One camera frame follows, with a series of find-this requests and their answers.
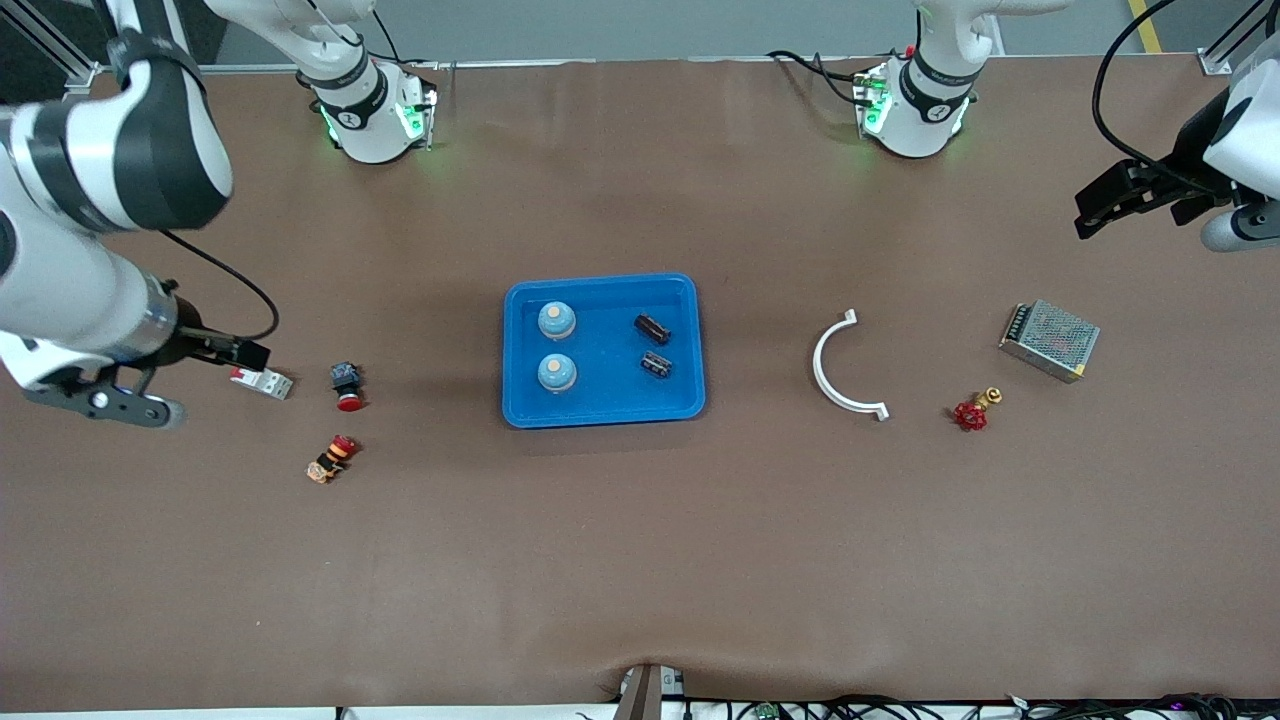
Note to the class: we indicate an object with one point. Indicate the aluminium frame profile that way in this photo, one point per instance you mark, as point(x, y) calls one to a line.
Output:
point(70, 55)

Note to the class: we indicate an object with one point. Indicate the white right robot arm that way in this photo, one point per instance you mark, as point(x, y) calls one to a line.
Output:
point(60, 280)

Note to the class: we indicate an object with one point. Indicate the blue bell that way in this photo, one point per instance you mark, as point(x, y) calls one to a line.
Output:
point(557, 372)
point(557, 320)

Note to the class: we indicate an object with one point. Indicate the white red circuit breaker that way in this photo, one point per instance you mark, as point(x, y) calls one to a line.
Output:
point(272, 385)

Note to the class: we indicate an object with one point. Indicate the small dark electrolytic capacitor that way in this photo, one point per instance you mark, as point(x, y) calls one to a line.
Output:
point(656, 364)

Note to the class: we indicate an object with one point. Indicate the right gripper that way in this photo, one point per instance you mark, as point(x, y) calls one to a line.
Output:
point(194, 345)

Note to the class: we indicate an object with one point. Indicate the blue plastic tray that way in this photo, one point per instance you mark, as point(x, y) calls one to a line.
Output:
point(610, 400)

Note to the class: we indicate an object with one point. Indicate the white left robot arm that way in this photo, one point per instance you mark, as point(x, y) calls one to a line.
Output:
point(925, 110)

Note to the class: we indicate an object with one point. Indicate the silver table edge rail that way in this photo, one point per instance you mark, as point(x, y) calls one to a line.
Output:
point(650, 62)

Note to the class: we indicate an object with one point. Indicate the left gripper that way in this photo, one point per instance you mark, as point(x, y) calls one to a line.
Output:
point(1188, 150)

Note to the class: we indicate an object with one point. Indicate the aluminium frame bar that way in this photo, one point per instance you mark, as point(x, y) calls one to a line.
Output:
point(1245, 25)

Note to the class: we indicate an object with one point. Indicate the brass valve red handwheel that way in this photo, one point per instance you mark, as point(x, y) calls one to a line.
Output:
point(969, 415)

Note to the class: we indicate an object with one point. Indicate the metal mesh power supply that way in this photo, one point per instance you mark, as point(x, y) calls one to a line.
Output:
point(1050, 338)

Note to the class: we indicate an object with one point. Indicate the small green connector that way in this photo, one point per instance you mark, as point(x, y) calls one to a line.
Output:
point(765, 712)

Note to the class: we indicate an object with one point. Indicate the orange red push button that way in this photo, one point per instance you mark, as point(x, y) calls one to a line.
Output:
point(332, 460)

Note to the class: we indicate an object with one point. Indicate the large dark electrolytic capacitor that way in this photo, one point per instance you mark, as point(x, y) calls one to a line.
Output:
point(652, 329)

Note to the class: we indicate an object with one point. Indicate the metal table clamp bracket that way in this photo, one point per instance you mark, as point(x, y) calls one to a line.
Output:
point(645, 695)

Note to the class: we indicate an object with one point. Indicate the black red push button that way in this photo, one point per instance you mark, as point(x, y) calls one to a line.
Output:
point(348, 385)

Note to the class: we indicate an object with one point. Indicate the silver corner bracket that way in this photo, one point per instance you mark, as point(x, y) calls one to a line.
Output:
point(1215, 63)

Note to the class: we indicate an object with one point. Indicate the brown table mat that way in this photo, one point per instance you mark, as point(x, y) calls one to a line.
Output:
point(600, 550)

